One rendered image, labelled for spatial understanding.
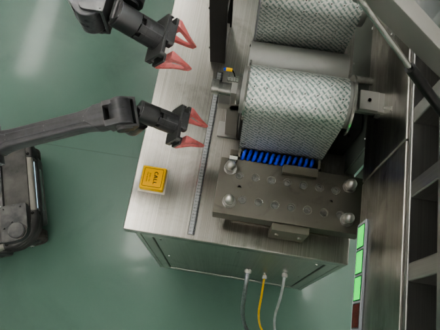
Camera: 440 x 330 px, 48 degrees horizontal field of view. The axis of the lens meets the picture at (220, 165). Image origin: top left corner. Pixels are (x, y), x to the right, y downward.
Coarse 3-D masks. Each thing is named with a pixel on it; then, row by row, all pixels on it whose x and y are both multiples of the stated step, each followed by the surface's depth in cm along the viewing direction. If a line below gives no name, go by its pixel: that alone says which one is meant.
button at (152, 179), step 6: (144, 168) 148; (150, 168) 148; (156, 168) 148; (162, 168) 148; (144, 174) 147; (150, 174) 147; (156, 174) 147; (162, 174) 147; (144, 180) 147; (150, 180) 147; (156, 180) 147; (162, 180) 147; (144, 186) 146; (150, 186) 146; (156, 186) 146; (162, 186) 146
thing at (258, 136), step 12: (252, 132) 128; (264, 132) 127; (276, 132) 126; (288, 132) 125; (300, 132) 124; (312, 132) 123; (240, 144) 137; (252, 144) 136; (264, 144) 135; (276, 144) 133; (288, 144) 132; (300, 144) 131; (312, 144) 129; (324, 144) 128; (300, 156) 139; (312, 156) 138
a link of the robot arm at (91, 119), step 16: (80, 112) 123; (96, 112) 122; (112, 112) 122; (128, 112) 123; (0, 128) 131; (16, 128) 126; (32, 128) 125; (48, 128) 124; (64, 128) 123; (80, 128) 123; (96, 128) 123; (112, 128) 124; (0, 144) 125; (16, 144) 125; (32, 144) 127; (0, 160) 127
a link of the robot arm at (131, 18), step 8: (120, 0) 101; (128, 0) 103; (112, 8) 102; (120, 8) 101; (128, 8) 101; (136, 8) 105; (112, 16) 101; (120, 16) 100; (128, 16) 101; (136, 16) 102; (112, 24) 101; (120, 24) 101; (128, 24) 101; (136, 24) 102; (128, 32) 103; (136, 32) 104
